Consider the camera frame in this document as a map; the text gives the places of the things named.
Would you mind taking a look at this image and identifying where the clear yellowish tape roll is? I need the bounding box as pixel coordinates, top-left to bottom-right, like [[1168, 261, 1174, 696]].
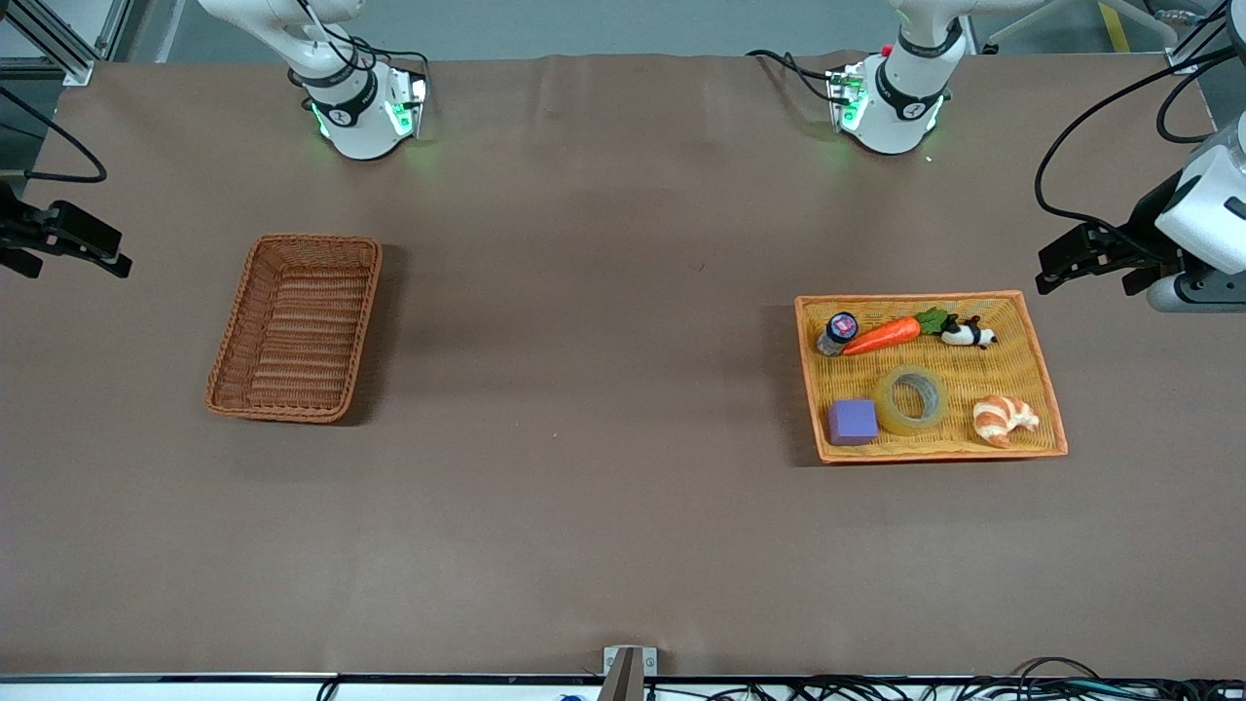
[[873, 365, 950, 436]]

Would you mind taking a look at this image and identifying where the orange wicker basket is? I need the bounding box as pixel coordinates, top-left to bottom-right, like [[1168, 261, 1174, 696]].
[[794, 290, 1069, 464]]

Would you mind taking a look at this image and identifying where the brown wicker basket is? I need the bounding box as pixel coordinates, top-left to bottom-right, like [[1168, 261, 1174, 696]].
[[204, 234, 383, 424]]

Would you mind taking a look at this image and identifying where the black white panda toy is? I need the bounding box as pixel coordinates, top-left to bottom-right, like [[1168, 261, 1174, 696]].
[[940, 314, 998, 350]]

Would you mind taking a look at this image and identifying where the toy croissant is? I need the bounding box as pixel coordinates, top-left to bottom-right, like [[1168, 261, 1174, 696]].
[[972, 394, 1041, 449]]

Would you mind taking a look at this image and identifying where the orange toy carrot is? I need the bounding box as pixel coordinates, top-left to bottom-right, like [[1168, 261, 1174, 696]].
[[842, 308, 960, 356]]

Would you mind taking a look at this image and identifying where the small bottle purple cap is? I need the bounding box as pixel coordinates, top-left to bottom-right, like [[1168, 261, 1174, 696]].
[[817, 312, 860, 357]]

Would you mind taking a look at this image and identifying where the purple foam block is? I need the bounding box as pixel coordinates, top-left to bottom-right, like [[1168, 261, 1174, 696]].
[[827, 399, 880, 447]]

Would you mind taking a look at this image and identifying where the brown table cover sheet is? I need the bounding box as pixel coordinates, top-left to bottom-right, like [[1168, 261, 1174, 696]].
[[0, 54, 1246, 680]]

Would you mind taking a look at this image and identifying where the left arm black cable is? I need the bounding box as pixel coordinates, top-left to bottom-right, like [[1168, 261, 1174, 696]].
[[1034, 44, 1246, 244]]

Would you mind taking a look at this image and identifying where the aluminium frame rail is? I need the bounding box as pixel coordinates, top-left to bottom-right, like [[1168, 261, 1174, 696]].
[[0, 0, 132, 87], [1100, 0, 1232, 77]]

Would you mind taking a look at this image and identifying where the left arm base cable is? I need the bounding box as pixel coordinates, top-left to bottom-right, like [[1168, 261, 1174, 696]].
[[748, 49, 843, 103]]

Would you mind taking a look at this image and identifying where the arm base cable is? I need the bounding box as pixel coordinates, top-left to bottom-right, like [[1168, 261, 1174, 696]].
[[748, 49, 843, 103], [287, 0, 431, 98]]

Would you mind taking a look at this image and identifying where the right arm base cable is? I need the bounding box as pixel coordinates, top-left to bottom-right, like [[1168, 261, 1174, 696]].
[[287, 0, 431, 98]]

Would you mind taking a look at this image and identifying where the black cable bundle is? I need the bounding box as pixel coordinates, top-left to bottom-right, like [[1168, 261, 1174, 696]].
[[647, 657, 1246, 701]]

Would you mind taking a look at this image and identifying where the metal table edge bracket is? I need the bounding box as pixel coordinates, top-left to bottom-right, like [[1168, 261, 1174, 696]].
[[603, 646, 658, 678]]

